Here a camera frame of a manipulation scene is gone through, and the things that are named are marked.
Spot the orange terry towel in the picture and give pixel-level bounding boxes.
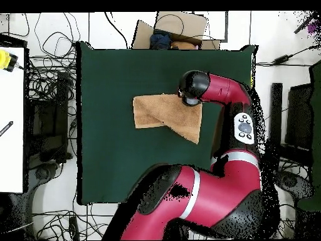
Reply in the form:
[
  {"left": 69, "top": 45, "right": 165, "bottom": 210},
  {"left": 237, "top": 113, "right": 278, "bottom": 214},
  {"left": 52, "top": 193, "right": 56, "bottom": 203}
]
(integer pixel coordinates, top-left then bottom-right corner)
[{"left": 132, "top": 93, "right": 203, "bottom": 146}]

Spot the dark green table cloth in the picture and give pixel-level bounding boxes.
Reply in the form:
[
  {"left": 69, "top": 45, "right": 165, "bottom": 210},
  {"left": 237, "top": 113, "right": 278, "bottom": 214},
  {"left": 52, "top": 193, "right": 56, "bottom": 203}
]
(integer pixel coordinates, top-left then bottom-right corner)
[{"left": 76, "top": 41, "right": 258, "bottom": 206}]

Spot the orange cloth in box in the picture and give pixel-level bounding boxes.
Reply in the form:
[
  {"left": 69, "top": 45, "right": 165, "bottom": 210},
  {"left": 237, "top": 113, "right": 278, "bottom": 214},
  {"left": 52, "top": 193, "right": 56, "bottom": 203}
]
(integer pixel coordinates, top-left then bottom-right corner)
[{"left": 171, "top": 40, "right": 197, "bottom": 50}]

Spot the dark blue cloth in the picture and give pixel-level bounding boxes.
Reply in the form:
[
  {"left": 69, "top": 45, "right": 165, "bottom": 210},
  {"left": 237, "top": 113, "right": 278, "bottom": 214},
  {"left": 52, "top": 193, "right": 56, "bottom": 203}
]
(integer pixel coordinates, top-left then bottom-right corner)
[{"left": 149, "top": 29, "right": 172, "bottom": 50}]

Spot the black equipment stand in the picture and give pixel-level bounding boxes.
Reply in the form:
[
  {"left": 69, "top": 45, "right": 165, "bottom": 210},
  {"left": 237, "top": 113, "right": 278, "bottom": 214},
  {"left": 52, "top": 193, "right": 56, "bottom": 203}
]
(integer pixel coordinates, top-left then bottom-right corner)
[{"left": 24, "top": 71, "right": 73, "bottom": 164}]

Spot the brown cardboard box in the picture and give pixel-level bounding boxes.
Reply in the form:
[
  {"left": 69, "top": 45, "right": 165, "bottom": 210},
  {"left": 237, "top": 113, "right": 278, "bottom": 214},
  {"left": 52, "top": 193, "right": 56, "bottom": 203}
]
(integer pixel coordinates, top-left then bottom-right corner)
[{"left": 131, "top": 11, "right": 221, "bottom": 50}]

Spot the black upright bar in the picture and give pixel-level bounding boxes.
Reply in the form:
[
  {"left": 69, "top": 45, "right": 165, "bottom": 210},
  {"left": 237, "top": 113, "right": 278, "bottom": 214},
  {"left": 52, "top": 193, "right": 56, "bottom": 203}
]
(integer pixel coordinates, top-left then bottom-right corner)
[{"left": 268, "top": 82, "right": 283, "bottom": 171}]

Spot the grey wheeled stand base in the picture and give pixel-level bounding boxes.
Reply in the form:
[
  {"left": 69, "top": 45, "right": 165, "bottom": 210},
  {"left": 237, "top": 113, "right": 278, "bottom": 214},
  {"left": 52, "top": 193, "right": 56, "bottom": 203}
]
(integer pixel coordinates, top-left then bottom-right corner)
[
  {"left": 274, "top": 169, "right": 314, "bottom": 201},
  {"left": 24, "top": 161, "right": 61, "bottom": 206}
]

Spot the black power strip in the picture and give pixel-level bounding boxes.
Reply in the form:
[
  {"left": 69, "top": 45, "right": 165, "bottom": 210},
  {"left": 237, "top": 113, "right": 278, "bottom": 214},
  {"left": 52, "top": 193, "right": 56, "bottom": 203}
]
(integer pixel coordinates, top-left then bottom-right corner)
[{"left": 68, "top": 215, "right": 80, "bottom": 241}]

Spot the black monitor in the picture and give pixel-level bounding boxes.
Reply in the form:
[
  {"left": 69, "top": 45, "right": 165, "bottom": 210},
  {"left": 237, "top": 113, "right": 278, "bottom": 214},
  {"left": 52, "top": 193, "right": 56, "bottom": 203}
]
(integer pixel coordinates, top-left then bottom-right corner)
[{"left": 284, "top": 83, "right": 314, "bottom": 166}]

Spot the white side table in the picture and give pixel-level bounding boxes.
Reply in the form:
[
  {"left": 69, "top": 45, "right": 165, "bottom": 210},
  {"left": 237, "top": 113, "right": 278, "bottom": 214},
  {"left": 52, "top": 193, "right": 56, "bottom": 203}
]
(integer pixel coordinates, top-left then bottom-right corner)
[{"left": 0, "top": 46, "right": 26, "bottom": 194}]

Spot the black marker pen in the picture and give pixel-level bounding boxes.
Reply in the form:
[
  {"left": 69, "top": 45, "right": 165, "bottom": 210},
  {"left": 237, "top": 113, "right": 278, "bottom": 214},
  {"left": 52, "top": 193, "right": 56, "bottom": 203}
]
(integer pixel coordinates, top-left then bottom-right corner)
[{"left": 0, "top": 120, "right": 14, "bottom": 137}]

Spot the green cloth on side table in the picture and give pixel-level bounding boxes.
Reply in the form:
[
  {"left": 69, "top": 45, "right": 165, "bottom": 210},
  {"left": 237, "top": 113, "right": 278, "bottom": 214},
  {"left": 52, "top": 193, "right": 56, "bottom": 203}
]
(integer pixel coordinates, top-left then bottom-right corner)
[{"left": 297, "top": 60, "right": 321, "bottom": 212}]

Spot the yellow and black tool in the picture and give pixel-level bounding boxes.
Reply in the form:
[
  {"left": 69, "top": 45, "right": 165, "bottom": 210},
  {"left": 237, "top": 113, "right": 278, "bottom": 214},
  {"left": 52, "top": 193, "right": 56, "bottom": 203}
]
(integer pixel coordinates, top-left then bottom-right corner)
[{"left": 0, "top": 49, "right": 24, "bottom": 73}]

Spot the black rod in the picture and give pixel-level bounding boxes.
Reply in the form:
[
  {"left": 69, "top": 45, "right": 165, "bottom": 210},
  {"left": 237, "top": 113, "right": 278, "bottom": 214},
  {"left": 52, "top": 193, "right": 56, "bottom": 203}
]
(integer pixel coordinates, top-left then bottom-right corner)
[{"left": 293, "top": 10, "right": 321, "bottom": 35}]

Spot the purple object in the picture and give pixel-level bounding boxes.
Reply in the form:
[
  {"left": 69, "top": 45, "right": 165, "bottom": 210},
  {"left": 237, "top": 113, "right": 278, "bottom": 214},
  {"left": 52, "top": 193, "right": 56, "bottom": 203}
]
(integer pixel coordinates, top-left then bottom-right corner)
[{"left": 307, "top": 19, "right": 321, "bottom": 35}]

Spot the black cable tangle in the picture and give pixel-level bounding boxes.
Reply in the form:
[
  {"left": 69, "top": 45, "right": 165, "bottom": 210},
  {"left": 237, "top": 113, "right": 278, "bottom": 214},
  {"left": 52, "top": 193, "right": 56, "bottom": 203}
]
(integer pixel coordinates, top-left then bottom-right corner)
[
  {"left": 260, "top": 142, "right": 302, "bottom": 240},
  {"left": 32, "top": 203, "right": 118, "bottom": 241},
  {"left": 24, "top": 12, "right": 82, "bottom": 106}
]

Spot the white panel with dark frame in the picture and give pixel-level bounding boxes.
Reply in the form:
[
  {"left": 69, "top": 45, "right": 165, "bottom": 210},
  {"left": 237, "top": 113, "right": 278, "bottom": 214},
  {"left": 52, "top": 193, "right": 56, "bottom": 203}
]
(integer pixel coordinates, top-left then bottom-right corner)
[{"left": 192, "top": 11, "right": 229, "bottom": 43}]

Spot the black power adapter with cable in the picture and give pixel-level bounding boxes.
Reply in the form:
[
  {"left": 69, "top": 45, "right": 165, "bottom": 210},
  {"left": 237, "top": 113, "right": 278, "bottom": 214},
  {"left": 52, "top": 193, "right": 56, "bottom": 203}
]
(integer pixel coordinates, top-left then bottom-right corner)
[{"left": 255, "top": 43, "right": 321, "bottom": 67}]

